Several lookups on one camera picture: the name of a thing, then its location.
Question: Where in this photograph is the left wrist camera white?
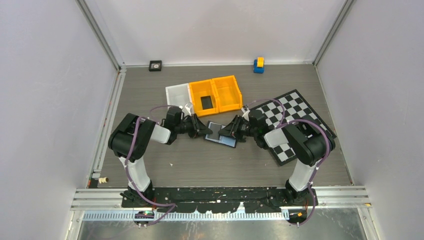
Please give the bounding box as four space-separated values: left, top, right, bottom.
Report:
181 102 195 116

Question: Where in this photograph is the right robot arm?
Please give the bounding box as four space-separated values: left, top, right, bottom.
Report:
218 110 336 205

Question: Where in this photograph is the orange plastic bin right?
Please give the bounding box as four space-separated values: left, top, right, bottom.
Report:
211 75 243 113

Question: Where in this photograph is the small black square box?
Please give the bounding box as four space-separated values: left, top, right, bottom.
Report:
148 60 163 72

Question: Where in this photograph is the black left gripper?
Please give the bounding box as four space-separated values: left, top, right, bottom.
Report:
175 113 213 139

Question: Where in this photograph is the black white checkerboard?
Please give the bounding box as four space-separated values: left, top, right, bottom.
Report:
249 89 337 166

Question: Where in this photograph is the blue toy car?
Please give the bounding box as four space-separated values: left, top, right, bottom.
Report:
253 59 265 74

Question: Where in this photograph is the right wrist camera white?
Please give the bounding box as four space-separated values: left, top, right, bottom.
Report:
241 105 251 121

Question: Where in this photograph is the orange plastic bin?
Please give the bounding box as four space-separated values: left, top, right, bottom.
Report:
211 75 243 113
189 79 219 117

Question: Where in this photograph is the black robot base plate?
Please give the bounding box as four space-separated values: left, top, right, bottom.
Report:
121 186 318 214

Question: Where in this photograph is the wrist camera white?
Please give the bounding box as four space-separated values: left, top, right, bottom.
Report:
241 105 251 121
181 102 195 116

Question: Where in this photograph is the aluminium frame rail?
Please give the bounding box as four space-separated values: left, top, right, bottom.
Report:
71 186 372 223

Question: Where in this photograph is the dark grey credit card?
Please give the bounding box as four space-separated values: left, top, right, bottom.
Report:
200 95 214 110

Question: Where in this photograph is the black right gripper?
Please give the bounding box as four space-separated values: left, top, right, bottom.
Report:
218 114 258 141

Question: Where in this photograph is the yellow toy block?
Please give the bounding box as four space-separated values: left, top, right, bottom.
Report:
257 57 264 68

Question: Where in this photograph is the small beige plastic piece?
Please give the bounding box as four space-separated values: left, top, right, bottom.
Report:
97 177 109 184

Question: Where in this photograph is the white plastic bin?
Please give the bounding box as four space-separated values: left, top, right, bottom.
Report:
165 83 192 107

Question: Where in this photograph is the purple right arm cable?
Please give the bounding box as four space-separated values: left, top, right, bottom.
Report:
246 98 332 227

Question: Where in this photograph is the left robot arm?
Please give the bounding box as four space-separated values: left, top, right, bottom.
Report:
107 105 213 207

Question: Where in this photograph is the orange plastic bin left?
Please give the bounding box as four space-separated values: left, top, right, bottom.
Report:
189 79 219 117

